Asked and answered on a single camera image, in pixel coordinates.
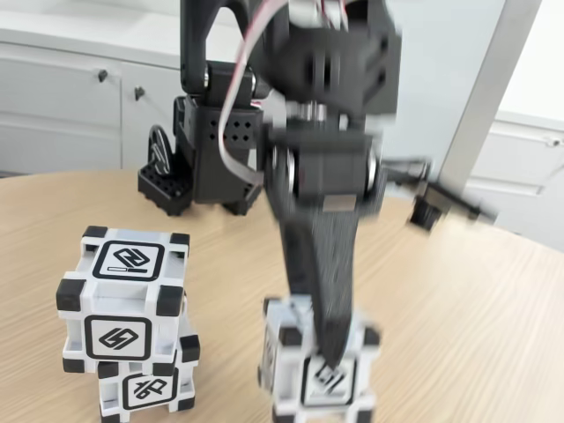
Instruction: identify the grey metal pillar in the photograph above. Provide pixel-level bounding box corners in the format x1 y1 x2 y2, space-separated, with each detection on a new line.
434 0 544 195

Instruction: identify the red white ribbon cable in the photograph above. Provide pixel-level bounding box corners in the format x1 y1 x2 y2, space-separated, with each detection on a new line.
218 0 305 184

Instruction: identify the white cube wide glyph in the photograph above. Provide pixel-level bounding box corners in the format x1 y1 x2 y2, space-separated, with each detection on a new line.
97 334 202 418

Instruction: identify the white cube house glyph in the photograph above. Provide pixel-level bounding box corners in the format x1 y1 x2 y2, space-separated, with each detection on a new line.
257 295 382 423

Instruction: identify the white cabinet with lock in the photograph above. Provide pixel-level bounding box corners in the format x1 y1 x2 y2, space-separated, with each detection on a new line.
453 77 564 252

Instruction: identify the white cube zigzag glyph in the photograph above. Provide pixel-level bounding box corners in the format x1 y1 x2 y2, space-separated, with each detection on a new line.
56 225 191 375

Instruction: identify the black table clamp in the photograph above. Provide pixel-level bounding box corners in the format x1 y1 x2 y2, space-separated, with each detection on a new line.
137 125 196 218

